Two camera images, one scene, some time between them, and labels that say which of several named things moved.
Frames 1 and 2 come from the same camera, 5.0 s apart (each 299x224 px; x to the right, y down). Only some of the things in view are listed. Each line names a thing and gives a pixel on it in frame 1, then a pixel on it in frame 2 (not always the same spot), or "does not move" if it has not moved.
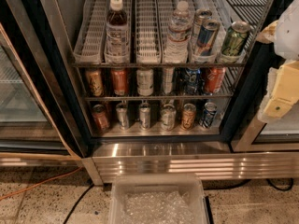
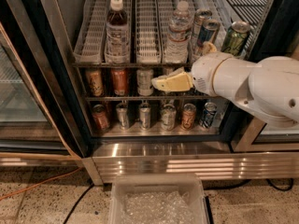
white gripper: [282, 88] → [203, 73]
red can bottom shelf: [100, 118] does not move
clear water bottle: [178, 35] does not move
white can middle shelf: [145, 82] does not move
